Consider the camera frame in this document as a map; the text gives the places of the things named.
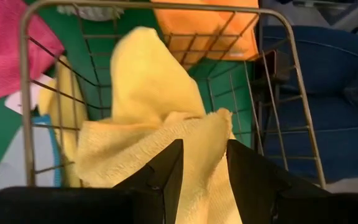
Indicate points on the blue upholstered chair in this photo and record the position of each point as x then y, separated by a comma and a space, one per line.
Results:
328, 62

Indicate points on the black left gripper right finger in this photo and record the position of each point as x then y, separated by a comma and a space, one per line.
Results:
291, 208

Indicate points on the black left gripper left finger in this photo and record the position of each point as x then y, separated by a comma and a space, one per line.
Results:
73, 205

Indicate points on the pink microfiber towel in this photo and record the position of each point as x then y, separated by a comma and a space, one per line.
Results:
8, 46

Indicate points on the yellow microfiber towel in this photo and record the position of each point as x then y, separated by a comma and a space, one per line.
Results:
154, 93
47, 105

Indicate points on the orange microfiber towel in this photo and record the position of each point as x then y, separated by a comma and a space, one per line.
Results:
197, 18

